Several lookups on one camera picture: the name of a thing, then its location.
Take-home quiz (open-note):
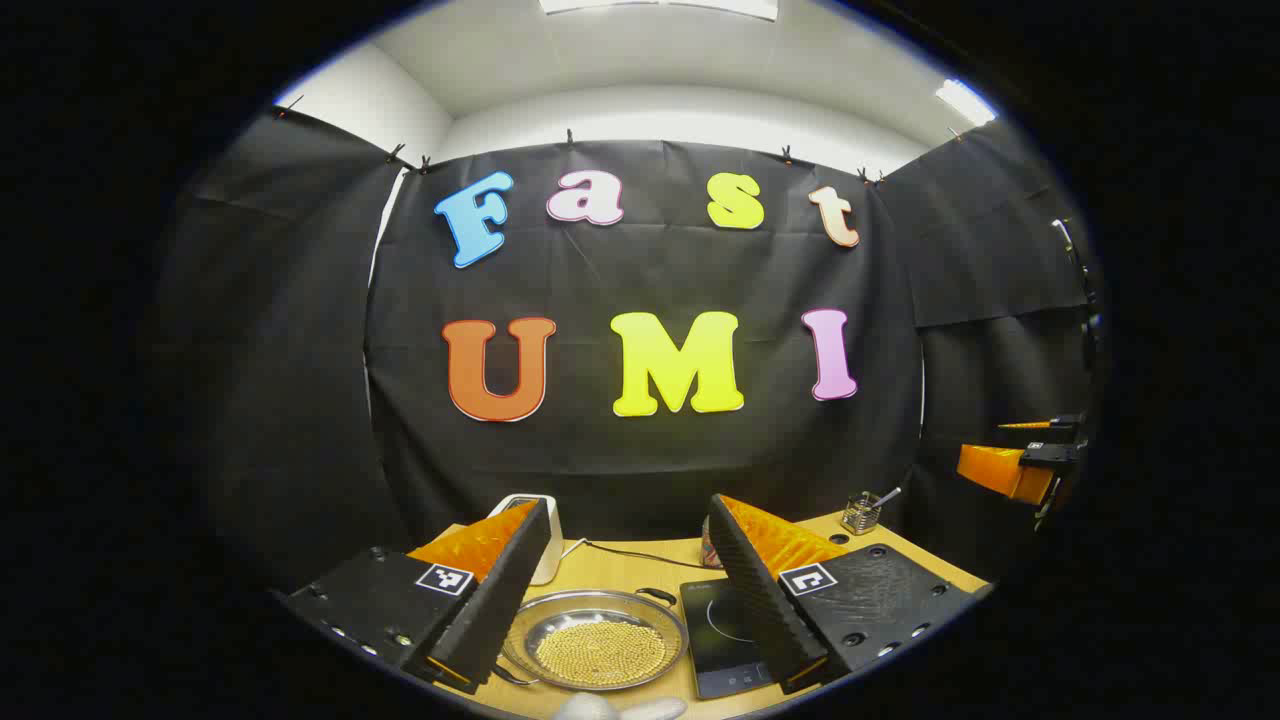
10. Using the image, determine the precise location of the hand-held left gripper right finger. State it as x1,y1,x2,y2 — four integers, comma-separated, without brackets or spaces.
706,493,976,696

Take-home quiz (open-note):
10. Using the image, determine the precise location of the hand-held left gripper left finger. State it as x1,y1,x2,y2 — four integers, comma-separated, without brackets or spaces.
283,498,553,696

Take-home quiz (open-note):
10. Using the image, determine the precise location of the stainless steel pot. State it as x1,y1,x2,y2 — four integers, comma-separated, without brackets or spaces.
495,587,689,693

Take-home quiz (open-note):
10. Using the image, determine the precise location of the black induction cooktop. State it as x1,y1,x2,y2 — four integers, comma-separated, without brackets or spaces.
680,578,791,699

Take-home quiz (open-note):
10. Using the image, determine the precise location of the white toaster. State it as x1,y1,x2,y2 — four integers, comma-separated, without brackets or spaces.
487,493,564,586

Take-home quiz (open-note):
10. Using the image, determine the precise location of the pile of soybeans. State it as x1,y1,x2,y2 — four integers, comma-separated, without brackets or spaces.
535,620,668,688

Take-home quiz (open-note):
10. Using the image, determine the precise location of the black metal stand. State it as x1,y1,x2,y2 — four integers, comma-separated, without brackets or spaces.
1050,218,1106,371

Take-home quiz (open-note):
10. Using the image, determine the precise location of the ceiling light panel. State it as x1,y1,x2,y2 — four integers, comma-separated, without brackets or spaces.
936,78,998,127

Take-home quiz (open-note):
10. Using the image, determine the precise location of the black power cable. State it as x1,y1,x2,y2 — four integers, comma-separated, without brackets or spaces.
585,540,706,571

